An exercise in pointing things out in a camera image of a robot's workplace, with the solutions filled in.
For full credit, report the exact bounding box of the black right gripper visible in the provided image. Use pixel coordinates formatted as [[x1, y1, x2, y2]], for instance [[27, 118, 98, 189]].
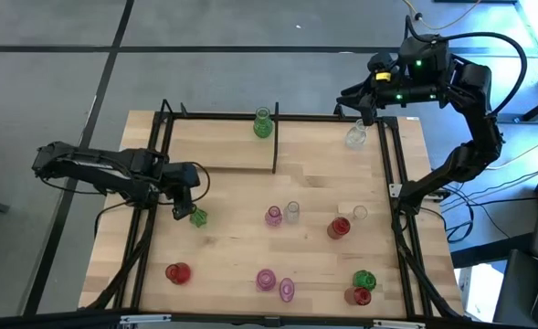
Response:
[[336, 68, 410, 125]]

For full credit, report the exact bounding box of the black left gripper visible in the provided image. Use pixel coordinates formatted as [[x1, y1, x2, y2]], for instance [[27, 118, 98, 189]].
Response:
[[161, 162, 202, 221]]

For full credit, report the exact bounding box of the green twisted glass vase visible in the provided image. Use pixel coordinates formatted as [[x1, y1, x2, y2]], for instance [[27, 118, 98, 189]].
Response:
[[189, 205, 209, 228]]

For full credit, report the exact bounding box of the clear ribbed bulbous vase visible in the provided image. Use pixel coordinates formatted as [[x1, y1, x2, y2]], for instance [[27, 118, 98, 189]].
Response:
[[282, 200, 301, 225], [344, 119, 369, 151]]

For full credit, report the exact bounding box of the red smooth bulbous vase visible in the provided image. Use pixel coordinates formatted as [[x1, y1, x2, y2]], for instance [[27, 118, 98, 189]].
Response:
[[164, 261, 193, 286]]

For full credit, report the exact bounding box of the pink bulbous glass vase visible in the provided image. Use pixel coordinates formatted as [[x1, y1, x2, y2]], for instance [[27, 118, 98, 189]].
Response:
[[264, 205, 284, 228]]

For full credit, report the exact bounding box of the green ribbed glass vase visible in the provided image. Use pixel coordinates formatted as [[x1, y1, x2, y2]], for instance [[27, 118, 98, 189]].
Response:
[[252, 106, 275, 139]]

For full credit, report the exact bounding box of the red ribbed glass vase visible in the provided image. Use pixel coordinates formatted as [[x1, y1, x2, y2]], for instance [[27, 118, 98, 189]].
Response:
[[343, 286, 373, 307], [326, 216, 353, 240]]

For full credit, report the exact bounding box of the pink ribbed bottle vase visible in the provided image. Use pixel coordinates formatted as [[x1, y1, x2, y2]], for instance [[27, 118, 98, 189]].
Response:
[[255, 268, 278, 292]]

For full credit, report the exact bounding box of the silver aluminium bar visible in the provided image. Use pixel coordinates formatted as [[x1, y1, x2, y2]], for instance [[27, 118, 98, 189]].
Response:
[[372, 319, 427, 329], [120, 313, 173, 325]]

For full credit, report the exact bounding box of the pink ribbed wide-mouth vase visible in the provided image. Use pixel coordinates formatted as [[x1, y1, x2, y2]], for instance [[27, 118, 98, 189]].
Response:
[[279, 277, 296, 303]]

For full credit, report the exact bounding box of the green round glass vase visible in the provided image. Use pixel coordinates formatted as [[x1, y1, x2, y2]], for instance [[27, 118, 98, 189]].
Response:
[[352, 269, 378, 292]]

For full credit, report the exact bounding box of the dark grey desk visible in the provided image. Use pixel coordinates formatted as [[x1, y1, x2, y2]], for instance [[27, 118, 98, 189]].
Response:
[[491, 249, 538, 329]]

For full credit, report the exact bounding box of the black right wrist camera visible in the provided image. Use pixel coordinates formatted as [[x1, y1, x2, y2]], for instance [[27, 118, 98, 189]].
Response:
[[369, 50, 394, 83]]

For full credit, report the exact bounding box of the black table frame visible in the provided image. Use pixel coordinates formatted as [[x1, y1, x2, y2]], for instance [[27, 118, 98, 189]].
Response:
[[85, 109, 461, 329]]

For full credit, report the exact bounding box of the black metal shelf frame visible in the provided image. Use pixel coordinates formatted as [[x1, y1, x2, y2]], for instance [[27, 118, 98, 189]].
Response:
[[158, 99, 280, 176]]

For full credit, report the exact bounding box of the yellow floor cable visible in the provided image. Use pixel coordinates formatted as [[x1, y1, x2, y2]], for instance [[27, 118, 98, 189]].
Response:
[[403, 0, 480, 31]]

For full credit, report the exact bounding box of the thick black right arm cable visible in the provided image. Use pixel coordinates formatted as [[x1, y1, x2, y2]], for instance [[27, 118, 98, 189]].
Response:
[[403, 13, 529, 118]]

